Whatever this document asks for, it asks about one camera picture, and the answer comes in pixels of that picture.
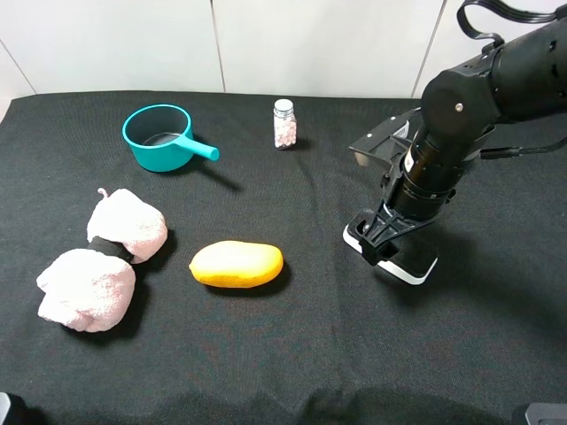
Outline black and white board eraser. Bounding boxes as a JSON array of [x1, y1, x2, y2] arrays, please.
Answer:
[[343, 216, 439, 285]]

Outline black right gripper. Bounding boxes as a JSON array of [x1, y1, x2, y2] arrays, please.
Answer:
[[353, 201, 440, 266]]

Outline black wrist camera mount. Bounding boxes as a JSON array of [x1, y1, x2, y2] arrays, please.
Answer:
[[349, 107, 421, 173]]

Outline grey base corner right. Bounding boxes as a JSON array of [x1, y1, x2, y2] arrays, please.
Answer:
[[524, 403, 567, 425]]

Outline yellow mango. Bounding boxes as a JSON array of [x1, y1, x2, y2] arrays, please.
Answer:
[[189, 241, 284, 289]]

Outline pink towel with black band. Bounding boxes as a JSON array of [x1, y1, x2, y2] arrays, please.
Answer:
[[36, 188, 167, 333]]

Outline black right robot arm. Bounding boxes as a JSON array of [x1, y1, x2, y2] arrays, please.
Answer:
[[347, 17, 566, 265]]

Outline glass jar of pink candies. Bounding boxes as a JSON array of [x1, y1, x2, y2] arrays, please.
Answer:
[[273, 98, 297, 150]]

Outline teal saucepan with handle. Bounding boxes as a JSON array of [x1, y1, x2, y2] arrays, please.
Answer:
[[121, 104, 220, 173]]

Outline black tablecloth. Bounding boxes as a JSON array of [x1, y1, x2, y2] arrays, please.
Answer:
[[1, 92, 566, 424]]

